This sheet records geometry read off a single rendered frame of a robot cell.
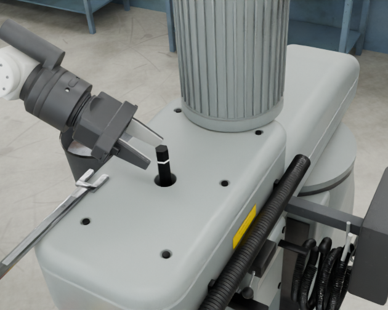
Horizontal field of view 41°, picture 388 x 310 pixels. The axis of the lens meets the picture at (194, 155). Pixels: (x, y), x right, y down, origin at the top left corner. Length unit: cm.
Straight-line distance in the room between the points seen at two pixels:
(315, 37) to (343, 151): 361
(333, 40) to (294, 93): 369
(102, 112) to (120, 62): 443
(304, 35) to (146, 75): 152
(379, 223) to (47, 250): 60
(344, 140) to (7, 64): 98
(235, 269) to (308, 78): 68
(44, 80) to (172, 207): 27
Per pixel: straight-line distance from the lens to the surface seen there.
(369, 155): 401
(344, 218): 117
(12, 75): 80
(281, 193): 95
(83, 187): 87
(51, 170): 402
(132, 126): 85
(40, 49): 82
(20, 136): 447
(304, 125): 122
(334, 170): 140
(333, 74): 141
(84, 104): 81
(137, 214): 81
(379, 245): 106
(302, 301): 124
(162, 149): 82
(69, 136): 336
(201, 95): 93
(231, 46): 86
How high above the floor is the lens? 246
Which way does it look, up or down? 39 degrees down
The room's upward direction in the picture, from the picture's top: 4 degrees counter-clockwise
